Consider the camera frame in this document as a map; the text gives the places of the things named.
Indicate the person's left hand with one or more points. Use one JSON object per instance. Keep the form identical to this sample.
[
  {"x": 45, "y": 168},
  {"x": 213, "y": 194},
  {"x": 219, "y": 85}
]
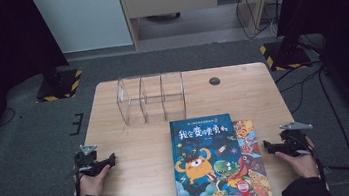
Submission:
[{"x": 92, "y": 185}]

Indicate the black yellow-striped stand base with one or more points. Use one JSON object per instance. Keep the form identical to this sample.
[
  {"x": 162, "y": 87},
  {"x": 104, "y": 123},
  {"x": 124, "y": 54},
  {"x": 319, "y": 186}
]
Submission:
[
  {"x": 60, "y": 87},
  {"x": 286, "y": 55}
]

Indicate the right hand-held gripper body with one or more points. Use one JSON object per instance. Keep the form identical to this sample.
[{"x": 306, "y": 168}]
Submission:
[{"x": 294, "y": 142}]

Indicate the black round table grommet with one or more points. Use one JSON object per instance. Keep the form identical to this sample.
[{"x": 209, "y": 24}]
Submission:
[{"x": 214, "y": 81}]

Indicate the white panel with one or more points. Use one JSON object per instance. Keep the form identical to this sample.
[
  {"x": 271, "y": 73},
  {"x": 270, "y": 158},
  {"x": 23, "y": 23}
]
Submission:
[{"x": 82, "y": 18}]

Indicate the blue monster picture book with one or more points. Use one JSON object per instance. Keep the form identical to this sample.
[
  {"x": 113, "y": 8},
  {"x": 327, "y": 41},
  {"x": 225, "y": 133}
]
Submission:
[{"x": 207, "y": 161}]

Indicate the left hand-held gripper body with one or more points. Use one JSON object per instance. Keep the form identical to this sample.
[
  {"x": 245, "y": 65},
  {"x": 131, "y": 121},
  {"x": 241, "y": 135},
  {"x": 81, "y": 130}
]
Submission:
[{"x": 84, "y": 161}]

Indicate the person's right hand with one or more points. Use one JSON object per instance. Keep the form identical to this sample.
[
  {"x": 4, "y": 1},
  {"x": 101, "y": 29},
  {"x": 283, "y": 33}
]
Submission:
[{"x": 303, "y": 166}]

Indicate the dark round object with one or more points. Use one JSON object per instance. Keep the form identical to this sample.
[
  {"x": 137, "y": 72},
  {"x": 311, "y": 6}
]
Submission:
[{"x": 163, "y": 17}]

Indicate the colourful animals picture book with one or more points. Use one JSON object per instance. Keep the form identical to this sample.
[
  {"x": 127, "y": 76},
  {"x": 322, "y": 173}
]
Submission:
[{"x": 254, "y": 158}]

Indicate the clear acrylic book rack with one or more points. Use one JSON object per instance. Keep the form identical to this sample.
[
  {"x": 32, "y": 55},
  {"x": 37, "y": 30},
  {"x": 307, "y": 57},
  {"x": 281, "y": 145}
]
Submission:
[{"x": 150, "y": 97}]

